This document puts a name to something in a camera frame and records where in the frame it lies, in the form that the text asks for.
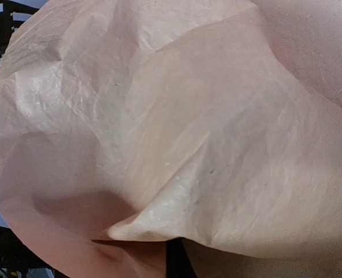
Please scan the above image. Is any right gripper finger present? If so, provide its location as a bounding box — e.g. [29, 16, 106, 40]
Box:
[166, 239, 197, 278]

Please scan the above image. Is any peach wrapping paper sheet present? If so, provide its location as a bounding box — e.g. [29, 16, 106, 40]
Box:
[0, 1, 342, 277]

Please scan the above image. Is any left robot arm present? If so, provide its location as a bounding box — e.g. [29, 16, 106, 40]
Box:
[0, 1, 39, 59]

